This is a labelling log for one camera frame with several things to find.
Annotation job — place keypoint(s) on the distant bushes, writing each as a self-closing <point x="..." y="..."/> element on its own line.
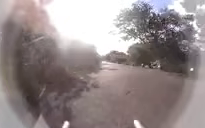
<point x="116" y="56"/>

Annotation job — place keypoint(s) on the dark asphalt road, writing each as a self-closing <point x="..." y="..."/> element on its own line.
<point x="123" y="96"/>

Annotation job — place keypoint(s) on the dark bushy bank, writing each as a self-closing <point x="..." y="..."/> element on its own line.
<point x="56" y="66"/>

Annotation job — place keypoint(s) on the vehicle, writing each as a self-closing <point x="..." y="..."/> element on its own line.
<point x="154" y="64"/>

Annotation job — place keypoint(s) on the group of tall trees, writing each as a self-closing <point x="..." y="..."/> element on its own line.
<point x="156" y="30"/>

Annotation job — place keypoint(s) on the robot's own part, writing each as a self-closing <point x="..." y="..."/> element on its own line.
<point x="65" y="124"/>
<point x="137" y="124"/>

